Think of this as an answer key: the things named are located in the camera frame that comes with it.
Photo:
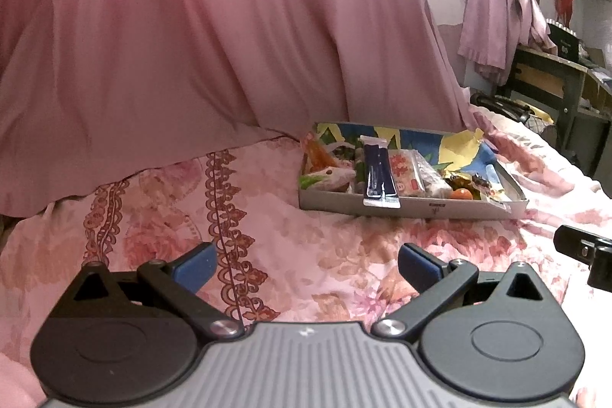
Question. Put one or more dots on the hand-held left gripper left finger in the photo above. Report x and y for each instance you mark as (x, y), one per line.
(196, 267)

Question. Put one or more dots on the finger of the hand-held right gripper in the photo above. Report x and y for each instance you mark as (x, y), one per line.
(573, 243)

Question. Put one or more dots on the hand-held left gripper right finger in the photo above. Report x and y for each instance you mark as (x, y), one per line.
(420, 265)

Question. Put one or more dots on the cardboard box with colourful lining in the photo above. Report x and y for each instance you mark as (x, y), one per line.
(411, 209)

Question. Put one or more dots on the white red-lettered snack packet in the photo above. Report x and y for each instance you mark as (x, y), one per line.
(413, 173)

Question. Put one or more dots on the gold brown snack packet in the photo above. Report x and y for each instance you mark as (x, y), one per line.
(466, 179)

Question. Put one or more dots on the dark blue snack packet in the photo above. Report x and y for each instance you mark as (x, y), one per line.
(377, 171)

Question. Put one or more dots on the clear orange snack packet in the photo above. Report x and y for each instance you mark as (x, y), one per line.
(319, 154)

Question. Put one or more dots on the light blue plastic piece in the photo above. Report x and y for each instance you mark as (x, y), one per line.
(492, 174)

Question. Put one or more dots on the pink floral bedsheet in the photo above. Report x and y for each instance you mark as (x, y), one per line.
(311, 255)

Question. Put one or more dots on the black chair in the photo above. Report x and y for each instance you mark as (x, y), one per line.
(507, 107)

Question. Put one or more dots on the dark wooden desk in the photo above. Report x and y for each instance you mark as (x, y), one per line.
(545, 78)

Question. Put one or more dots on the black box on desk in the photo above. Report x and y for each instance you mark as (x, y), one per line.
(564, 39)

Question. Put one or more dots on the pink fleece blanket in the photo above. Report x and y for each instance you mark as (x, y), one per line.
(16, 381)

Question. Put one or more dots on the pink curtain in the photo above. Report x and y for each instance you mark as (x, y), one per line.
(215, 54)

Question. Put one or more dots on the hanging lilac garment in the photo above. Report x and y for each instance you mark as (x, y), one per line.
(497, 11)

